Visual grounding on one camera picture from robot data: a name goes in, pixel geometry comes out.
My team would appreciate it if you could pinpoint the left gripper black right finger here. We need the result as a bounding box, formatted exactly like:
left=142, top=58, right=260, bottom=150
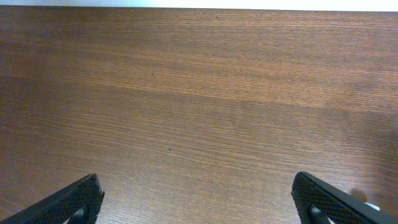
left=291, top=172, right=397, bottom=224

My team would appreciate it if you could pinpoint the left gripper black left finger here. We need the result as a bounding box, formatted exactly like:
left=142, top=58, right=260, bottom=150
left=1, top=174, right=104, bottom=224

